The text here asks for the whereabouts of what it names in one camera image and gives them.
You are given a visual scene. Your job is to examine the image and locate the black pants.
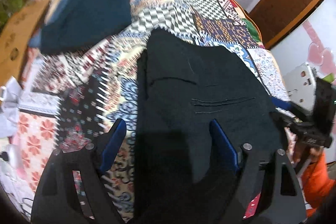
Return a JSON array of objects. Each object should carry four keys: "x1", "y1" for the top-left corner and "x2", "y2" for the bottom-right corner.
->
[{"x1": 134, "y1": 28, "x2": 288, "y2": 223}]

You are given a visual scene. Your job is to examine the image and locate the orange right sleeve forearm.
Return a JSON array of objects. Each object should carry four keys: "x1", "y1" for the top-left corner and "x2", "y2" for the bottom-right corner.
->
[{"x1": 301, "y1": 152, "x2": 335, "y2": 217}]

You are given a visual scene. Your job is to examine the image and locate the person right hand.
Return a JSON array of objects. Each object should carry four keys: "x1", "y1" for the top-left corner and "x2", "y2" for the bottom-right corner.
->
[{"x1": 292, "y1": 141, "x2": 323, "y2": 163}]

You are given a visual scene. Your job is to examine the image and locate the patchwork patterned bedspread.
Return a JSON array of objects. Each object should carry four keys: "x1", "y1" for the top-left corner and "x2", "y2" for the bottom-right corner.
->
[{"x1": 10, "y1": 0, "x2": 291, "y2": 222}]

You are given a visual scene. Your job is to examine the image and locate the white crumpled cloth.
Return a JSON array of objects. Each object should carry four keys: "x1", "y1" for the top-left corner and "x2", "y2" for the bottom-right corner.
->
[{"x1": 0, "y1": 76, "x2": 22, "y2": 138}]

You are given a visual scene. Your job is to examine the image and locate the folded dark teal garment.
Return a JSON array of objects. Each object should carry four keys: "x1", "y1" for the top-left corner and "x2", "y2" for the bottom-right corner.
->
[{"x1": 40, "y1": 0, "x2": 131, "y2": 55}]

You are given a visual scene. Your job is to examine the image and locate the pink heart wall sticker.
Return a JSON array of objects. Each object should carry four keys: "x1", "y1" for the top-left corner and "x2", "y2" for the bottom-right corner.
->
[{"x1": 302, "y1": 20, "x2": 335, "y2": 83}]

